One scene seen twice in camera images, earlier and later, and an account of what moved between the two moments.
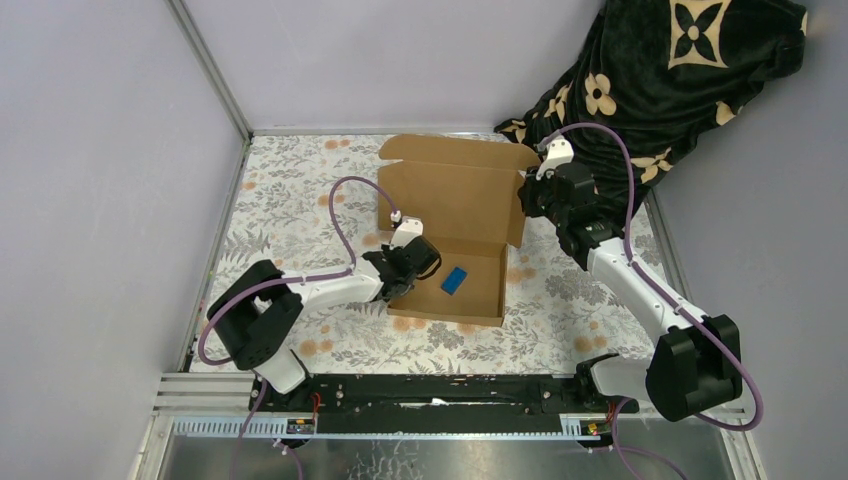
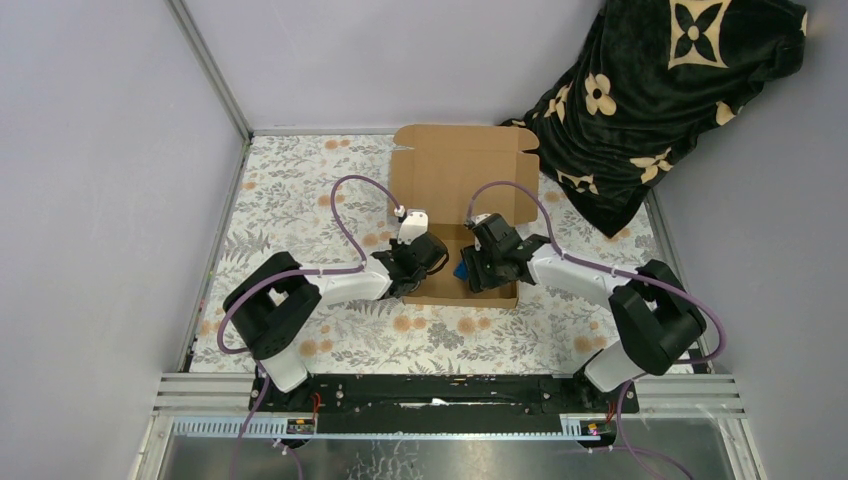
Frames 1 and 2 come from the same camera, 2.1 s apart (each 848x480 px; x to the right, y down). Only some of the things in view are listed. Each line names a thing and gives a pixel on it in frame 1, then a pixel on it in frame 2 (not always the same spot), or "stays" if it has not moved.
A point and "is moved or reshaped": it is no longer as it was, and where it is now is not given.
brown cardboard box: (465, 193) is moved or reshaped
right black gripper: (530, 187) → (478, 280)
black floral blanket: (659, 75) stays
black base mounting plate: (437, 404) stays
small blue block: (453, 280) is moved or reshaped
